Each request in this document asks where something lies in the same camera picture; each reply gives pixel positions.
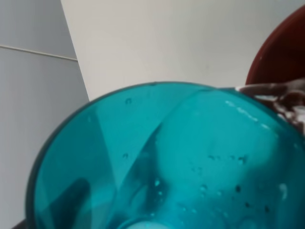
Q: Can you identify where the red plastic cup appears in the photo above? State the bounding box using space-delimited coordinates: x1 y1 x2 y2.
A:
246 6 305 84

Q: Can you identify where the teal translucent plastic cup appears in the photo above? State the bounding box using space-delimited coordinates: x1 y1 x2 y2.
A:
25 82 305 229

